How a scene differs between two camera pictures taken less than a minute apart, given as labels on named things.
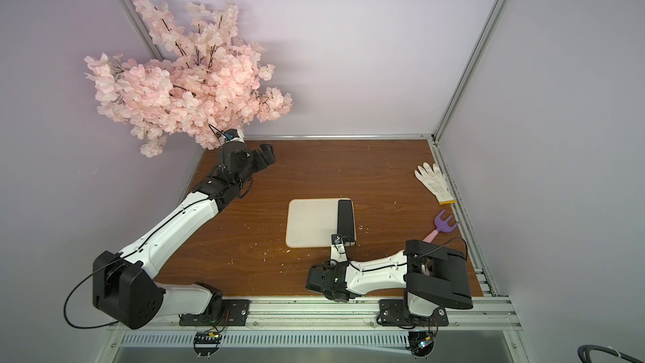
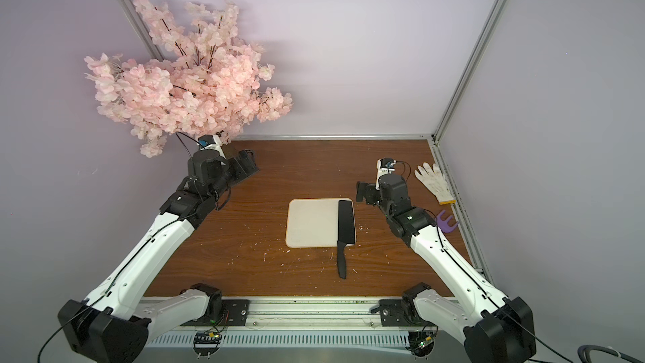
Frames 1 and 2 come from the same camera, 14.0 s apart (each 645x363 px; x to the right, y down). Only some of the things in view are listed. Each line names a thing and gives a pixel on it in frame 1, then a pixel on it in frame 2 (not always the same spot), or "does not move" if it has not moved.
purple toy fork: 442,226 does not move
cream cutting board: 311,223 does not move
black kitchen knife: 346,219 does not move
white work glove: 435,181 does not move
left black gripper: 267,157 to 248,165
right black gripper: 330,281 to 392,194
